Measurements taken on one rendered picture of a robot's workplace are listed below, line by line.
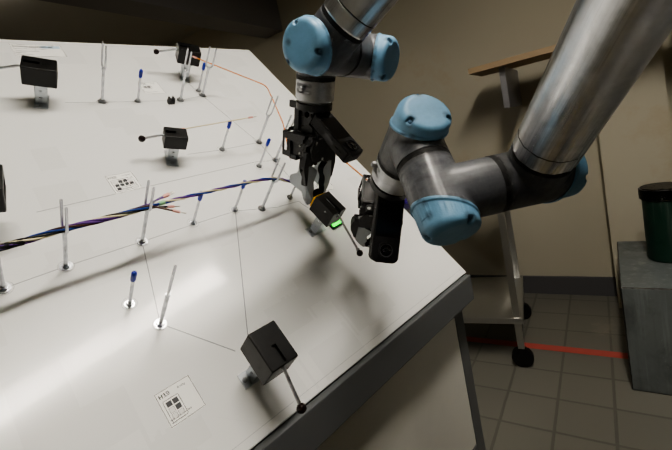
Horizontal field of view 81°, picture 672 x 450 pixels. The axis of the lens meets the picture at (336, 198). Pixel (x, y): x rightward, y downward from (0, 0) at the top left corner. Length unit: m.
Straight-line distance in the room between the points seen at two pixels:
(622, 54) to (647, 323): 1.72
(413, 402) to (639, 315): 1.28
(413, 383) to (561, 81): 0.71
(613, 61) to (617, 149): 2.24
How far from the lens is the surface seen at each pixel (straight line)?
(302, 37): 0.57
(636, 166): 2.66
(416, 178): 0.50
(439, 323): 0.94
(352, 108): 3.23
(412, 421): 0.98
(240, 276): 0.74
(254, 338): 0.58
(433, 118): 0.52
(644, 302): 2.02
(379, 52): 0.67
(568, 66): 0.42
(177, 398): 0.64
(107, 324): 0.68
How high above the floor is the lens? 1.24
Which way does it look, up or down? 7 degrees down
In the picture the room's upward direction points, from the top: 12 degrees counter-clockwise
